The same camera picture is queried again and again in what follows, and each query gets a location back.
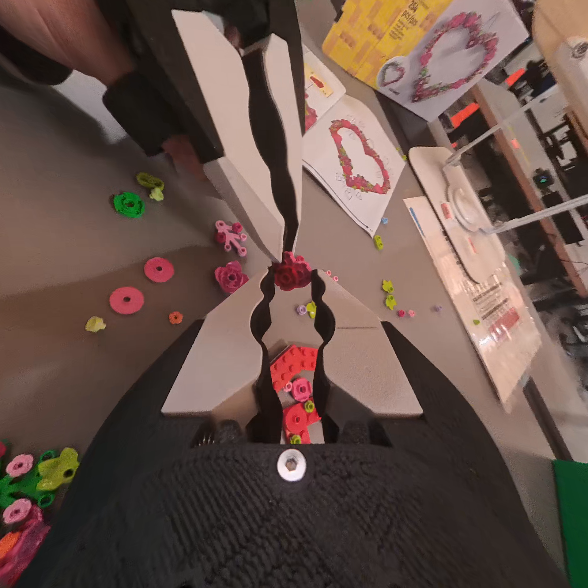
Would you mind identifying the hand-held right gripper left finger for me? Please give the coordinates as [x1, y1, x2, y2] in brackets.
[161, 269, 283, 444]

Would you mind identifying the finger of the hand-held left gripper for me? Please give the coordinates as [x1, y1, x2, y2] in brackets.
[171, 9, 296, 264]
[242, 33, 305, 252]

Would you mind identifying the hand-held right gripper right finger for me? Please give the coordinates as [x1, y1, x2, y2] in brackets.
[311, 269, 424, 444]

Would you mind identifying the red lego heart frame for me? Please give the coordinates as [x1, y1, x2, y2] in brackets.
[269, 345, 322, 445]

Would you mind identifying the pink branch with magenta studs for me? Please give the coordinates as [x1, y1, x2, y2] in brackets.
[215, 220, 249, 256]

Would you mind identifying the dark pink lego rose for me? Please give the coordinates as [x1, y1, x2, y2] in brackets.
[273, 251, 312, 291]

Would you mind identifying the lego instruction booklet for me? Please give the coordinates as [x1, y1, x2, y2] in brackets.
[301, 46, 406, 237]

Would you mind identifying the magenta lego rose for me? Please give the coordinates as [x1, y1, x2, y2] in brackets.
[214, 260, 250, 294]

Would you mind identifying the yellow lego box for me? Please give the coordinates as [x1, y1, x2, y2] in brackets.
[322, 0, 530, 122]

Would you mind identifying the pink lego disc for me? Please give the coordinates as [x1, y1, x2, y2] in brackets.
[109, 287, 145, 315]
[144, 257, 175, 283]

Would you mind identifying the green round lego piece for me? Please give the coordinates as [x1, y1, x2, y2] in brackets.
[113, 192, 146, 218]

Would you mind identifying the green stem lego flower bunch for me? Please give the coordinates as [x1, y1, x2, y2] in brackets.
[0, 441, 80, 588]

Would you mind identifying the person's left hand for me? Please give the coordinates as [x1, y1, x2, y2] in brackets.
[0, 0, 207, 180]

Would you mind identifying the white flat stand base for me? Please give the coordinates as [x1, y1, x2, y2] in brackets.
[409, 146, 506, 283]

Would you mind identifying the wooden chair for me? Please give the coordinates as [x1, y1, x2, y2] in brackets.
[533, 0, 588, 134]

